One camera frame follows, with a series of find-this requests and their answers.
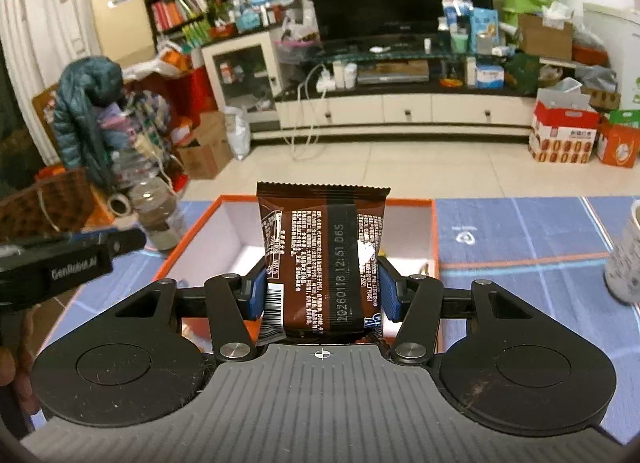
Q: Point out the red box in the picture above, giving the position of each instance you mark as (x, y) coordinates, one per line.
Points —
(192, 90)

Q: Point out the brown cardboard box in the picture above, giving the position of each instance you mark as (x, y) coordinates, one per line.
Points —
(545, 38)

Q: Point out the blue plaid tablecloth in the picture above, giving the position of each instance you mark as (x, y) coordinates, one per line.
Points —
(525, 253)

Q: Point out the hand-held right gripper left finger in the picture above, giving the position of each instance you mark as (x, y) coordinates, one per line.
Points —
(256, 293)

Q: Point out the white curtain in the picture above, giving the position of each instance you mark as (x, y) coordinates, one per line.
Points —
(40, 18)

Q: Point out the glass jar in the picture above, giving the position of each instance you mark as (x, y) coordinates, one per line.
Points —
(157, 213)

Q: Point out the blue and white tissue box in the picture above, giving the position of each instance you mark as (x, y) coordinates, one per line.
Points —
(490, 75)

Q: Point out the dark brown wafer packet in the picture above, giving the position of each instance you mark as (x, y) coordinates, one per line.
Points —
(310, 243)

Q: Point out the light blue carton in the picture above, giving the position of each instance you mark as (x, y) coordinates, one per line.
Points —
(485, 30)

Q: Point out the open cardboard box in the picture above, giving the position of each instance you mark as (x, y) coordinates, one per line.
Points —
(205, 153)

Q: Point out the white plastic bag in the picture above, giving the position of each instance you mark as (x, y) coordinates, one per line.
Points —
(237, 133)

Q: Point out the silver media player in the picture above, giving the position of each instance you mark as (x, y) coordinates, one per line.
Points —
(394, 72)

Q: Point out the white patterned mug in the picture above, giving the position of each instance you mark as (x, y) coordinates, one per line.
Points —
(625, 263)

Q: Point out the orange cardboard box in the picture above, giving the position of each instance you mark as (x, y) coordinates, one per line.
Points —
(235, 238)

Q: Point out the white chest freezer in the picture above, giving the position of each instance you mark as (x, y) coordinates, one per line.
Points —
(615, 58)

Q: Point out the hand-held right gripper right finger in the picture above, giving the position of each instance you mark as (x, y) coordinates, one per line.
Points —
(387, 293)

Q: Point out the white glass door cabinet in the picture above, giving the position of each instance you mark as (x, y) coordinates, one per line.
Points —
(240, 73)

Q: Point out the dark green bag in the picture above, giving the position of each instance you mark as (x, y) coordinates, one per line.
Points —
(522, 74)

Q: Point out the brown wicker basket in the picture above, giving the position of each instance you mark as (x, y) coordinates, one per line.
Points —
(45, 203)

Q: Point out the standing air conditioner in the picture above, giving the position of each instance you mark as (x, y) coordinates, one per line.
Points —
(120, 18)

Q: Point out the translucent plastic bag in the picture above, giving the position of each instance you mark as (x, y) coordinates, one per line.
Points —
(299, 40)

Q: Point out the teal down jacket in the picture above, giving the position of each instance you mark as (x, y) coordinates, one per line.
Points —
(85, 108)

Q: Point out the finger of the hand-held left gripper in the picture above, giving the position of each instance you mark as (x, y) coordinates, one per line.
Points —
(90, 239)
(127, 242)

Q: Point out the roll of tape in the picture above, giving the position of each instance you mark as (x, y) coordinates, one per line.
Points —
(120, 204)

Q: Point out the red and white carton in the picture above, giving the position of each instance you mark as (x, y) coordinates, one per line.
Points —
(560, 138)

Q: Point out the white TV cabinet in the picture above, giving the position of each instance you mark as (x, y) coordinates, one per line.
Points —
(400, 108)

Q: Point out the green and orange carton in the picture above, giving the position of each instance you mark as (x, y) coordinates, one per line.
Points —
(620, 148)

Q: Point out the person's left hand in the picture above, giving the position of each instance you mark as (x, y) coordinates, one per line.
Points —
(27, 373)

